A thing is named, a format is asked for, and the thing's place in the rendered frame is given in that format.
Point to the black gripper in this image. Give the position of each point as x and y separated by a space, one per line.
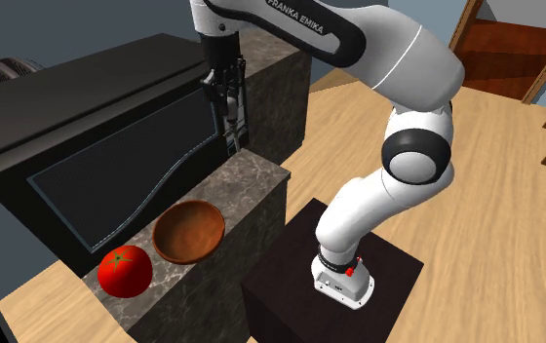
220 52

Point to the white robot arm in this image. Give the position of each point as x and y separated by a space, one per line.
396 57

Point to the brown wooden bowl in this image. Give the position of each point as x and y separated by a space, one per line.
188 232

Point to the black sink unit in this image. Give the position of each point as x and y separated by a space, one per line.
87 142

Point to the red tomato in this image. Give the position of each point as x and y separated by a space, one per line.
125 273

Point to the dark robot stand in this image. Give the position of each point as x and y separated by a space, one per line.
282 304

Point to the wooden doorway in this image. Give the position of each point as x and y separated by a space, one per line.
506 52

